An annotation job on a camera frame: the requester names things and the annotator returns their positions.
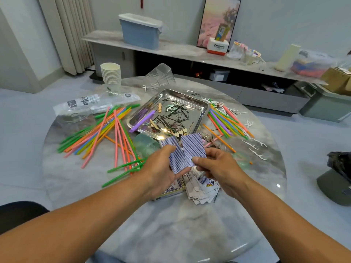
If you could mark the colourful matchbox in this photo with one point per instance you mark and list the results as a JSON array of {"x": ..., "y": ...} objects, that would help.
[{"x": 175, "y": 189}]

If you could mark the grey green storage bin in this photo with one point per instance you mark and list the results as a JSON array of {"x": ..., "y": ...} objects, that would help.
[{"x": 328, "y": 106}]

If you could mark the group of white paper cups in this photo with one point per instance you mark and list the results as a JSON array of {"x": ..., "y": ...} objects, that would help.
[{"x": 111, "y": 76}]

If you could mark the person's left hand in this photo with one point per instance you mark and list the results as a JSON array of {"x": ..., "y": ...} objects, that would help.
[{"x": 155, "y": 175}]

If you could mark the translucent green plastic cup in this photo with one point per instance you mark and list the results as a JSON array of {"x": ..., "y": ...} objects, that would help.
[{"x": 145, "y": 145}]

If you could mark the person's left forearm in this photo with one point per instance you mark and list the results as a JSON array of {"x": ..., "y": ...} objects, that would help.
[{"x": 66, "y": 227}]

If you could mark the small colourful box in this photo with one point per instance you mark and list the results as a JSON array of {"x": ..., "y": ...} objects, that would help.
[{"x": 221, "y": 31}]

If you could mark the grey cabinet with marble top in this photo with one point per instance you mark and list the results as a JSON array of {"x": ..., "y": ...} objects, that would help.
[{"x": 174, "y": 48}]

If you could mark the pile of colourful straws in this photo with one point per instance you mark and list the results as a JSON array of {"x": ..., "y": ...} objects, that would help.
[{"x": 97, "y": 135}]

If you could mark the white box in cabinet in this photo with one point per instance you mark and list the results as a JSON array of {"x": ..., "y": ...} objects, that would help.
[{"x": 219, "y": 76}]

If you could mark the person's right hand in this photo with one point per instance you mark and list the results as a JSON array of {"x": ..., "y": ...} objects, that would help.
[{"x": 227, "y": 171}]

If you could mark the cream paper roll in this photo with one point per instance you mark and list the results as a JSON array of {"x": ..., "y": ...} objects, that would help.
[{"x": 287, "y": 57}]

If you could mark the framed pink picture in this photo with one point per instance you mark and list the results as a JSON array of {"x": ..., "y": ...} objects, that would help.
[{"x": 210, "y": 20}]

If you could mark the loose papers in cabinet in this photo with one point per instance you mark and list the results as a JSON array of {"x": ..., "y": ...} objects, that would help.
[{"x": 274, "y": 87}]

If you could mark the beige curtain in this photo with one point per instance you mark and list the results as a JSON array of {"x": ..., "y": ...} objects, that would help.
[{"x": 66, "y": 32}]

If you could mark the trash bin with black bag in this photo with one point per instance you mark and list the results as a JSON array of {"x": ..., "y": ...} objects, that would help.
[{"x": 336, "y": 179}]

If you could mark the clear printed plastic bag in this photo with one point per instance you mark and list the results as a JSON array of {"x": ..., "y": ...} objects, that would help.
[{"x": 93, "y": 103}]

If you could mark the colourful small packet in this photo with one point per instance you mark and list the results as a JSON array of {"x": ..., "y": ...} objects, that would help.
[{"x": 256, "y": 53}]

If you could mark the cardboard box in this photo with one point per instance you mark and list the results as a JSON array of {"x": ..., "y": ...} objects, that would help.
[{"x": 336, "y": 81}]

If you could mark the white and red small box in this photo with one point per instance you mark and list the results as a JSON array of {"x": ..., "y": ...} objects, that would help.
[{"x": 217, "y": 46}]

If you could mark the person's right forearm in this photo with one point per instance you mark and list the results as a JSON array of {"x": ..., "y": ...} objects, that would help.
[{"x": 293, "y": 224}]

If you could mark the clear storage box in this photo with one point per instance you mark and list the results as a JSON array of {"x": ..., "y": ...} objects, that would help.
[{"x": 312, "y": 64}]

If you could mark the clear ribbed organizer box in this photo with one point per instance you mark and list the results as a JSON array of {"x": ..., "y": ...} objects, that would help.
[{"x": 160, "y": 75}]

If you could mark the blue storage box white lid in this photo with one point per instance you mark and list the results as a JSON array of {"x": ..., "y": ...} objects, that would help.
[{"x": 140, "y": 31}]

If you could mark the pile of playing cards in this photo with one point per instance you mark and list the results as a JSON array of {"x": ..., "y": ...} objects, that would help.
[{"x": 192, "y": 145}]

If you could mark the metal tray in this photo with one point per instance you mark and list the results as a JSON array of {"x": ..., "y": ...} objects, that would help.
[{"x": 192, "y": 100}]

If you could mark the white floss pick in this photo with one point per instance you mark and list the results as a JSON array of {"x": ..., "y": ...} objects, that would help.
[
  {"x": 251, "y": 143},
  {"x": 144, "y": 87},
  {"x": 258, "y": 155}
]

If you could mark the clear bag of snacks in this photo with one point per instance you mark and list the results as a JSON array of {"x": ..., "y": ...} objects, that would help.
[{"x": 236, "y": 50}]

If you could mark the pile of floss picks and clips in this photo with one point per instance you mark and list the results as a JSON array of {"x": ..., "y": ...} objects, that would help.
[{"x": 173, "y": 120}]

